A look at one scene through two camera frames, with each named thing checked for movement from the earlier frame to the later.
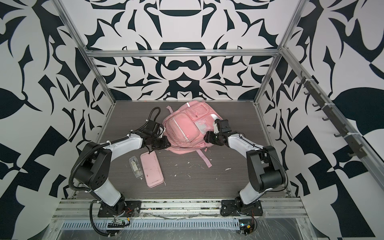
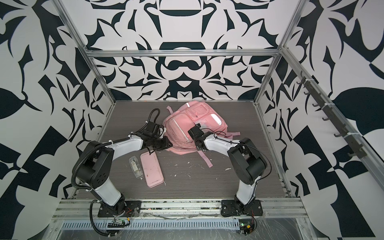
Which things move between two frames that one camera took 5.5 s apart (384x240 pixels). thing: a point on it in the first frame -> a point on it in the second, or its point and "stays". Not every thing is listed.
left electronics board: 117,223 stays
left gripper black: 165,145 stays
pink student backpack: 187,127 stays
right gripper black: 209,137 -> 196,144
